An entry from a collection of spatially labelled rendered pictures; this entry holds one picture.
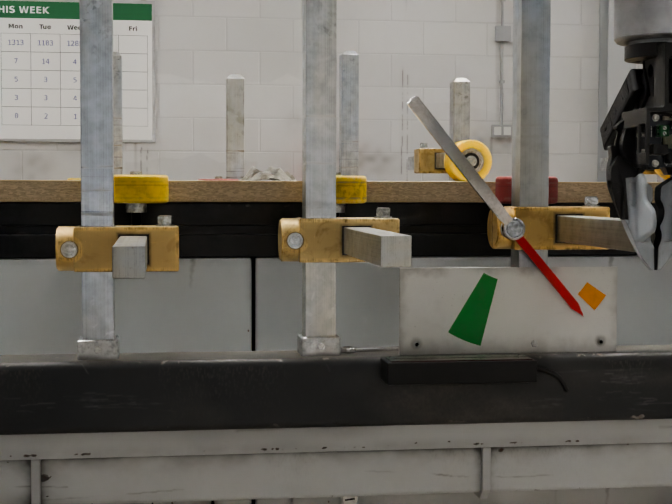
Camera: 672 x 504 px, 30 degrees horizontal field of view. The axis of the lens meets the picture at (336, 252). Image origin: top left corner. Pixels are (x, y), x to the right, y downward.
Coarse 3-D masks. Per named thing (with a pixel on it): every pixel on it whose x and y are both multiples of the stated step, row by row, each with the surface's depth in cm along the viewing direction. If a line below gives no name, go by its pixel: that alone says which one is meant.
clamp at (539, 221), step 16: (512, 208) 146; (528, 208) 145; (544, 208) 145; (560, 208) 146; (576, 208) 146; (592, 208) 146; (608, 208) 146; (496, 224) 145; (528, 224) 145; (544, 224) 145; (496, 240) 145; (512, 240) 145; (528, 240) 145; (544, 240) 145
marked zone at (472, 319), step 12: (480, 288) 145; (492, 288) 145; (468, 300) 145; (480, 300) 145; (468, 312) 145; (480, 312) 145; (456, 324) 145; (468, 324) 145; (480, 324) 145; (456, 336) 145; (468, 336) 145; (480, 336) 145
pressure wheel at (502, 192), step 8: (504, 176) 161; (552, 176) 160; (496, 184) 162; (504, 184) 160; (552, 184) 160; (496, 192) 162; (504, 192) 160; (552, 192) 160; (504, 200) 160; (552, 200) 160
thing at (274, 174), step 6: (252, 168) 189; (270, 168) 189; (276, 168) 190; (246, 174) 189; (252, 174) 189; (258, 174) 186; (264, 174) 186; (270, 174) 187; (276, 174) 189; (282, 174) 189; (288, 174) 191; (240, 180) 189; (252, 180) 192; (276, 180) 191; (282, 180) 188; (294, 180) 191
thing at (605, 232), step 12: (564, 216) 143; (576, 216) 141; (588, 216) 141; (564, 228) 143; (576, 228) 139; (588, 228) 135; (600, 228) 131; (612, 228) 128; (564, 240) 143; (576, 240) 139; (588, 240) 135; (600, 240) 131; (612, 240) 128; (624, 240) 124
